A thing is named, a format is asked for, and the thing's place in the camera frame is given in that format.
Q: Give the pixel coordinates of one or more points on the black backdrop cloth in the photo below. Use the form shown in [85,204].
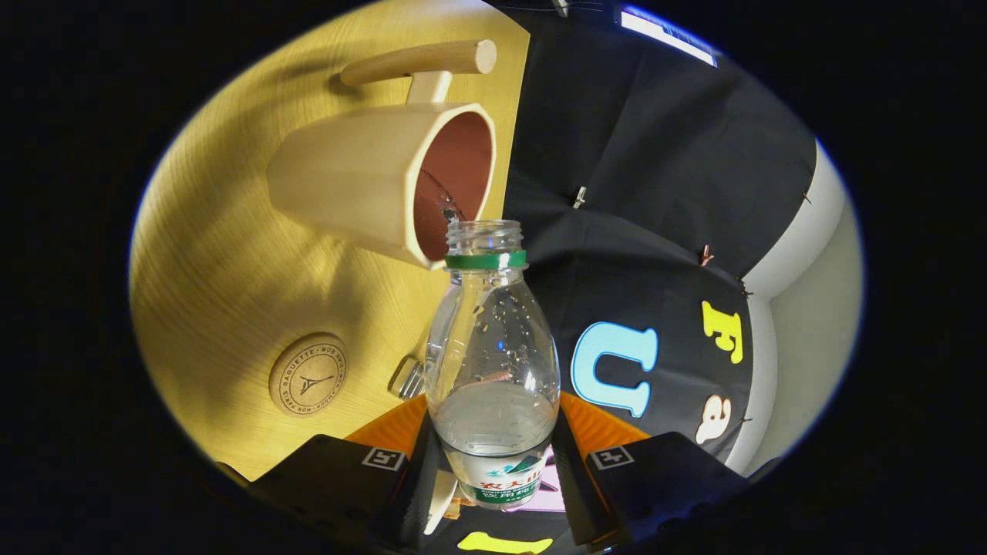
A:
[655,193]

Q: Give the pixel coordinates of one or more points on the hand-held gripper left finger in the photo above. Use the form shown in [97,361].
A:
[420,501]

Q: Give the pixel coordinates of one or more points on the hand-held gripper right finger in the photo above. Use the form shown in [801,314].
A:
[574,493]

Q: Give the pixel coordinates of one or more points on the round wooden coaster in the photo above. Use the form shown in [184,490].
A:
[308,375]

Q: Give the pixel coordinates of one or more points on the striped drinking straw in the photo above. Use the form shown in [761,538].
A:
[493,376]

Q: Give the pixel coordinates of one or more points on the pink clothespin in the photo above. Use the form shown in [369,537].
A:
[706,255]

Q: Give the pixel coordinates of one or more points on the clear plastic juice bottle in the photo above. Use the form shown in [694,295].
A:
[493,432]

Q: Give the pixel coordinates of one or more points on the wooden table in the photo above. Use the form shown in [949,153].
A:
[231,270]

